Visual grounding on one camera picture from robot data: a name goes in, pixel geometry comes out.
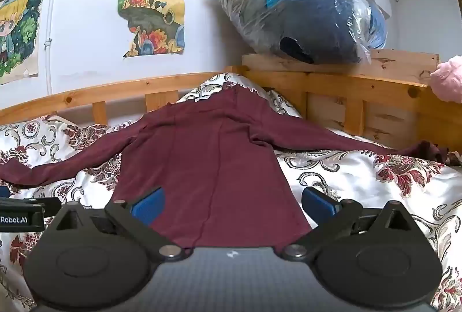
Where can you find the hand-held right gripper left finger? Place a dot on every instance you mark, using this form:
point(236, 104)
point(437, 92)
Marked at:
point(147, 206)

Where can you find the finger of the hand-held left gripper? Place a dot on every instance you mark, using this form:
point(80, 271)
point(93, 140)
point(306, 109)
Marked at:
point(32, 205)

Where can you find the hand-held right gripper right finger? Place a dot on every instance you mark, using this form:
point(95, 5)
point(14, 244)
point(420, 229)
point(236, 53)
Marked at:
point(319, 205)

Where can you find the maroon long-sleeve shirt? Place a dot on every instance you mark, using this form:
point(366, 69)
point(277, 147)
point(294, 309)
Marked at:
point(216, 171)

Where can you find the clear plastic bag of clothes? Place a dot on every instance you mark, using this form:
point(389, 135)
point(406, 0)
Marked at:
point(306, 16)

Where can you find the white floral blanket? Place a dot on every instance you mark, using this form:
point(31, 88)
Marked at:
point(361, 171)

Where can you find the pink plush cloth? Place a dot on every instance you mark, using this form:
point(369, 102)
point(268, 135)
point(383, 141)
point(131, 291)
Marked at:
point(449, 81)

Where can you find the wooden bed frame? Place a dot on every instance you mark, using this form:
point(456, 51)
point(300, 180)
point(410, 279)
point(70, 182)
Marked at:
point(343, 84)

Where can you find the blond figure wall poster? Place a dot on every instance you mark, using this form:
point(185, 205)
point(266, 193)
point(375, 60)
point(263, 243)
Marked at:
point(18, 37)

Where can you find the white wall pipe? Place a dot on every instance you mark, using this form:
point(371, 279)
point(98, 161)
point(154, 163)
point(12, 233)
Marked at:
point(50, 16)

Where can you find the torn landscape wall poster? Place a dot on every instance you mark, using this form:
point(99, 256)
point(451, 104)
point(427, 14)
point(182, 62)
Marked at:
point(153, 12)

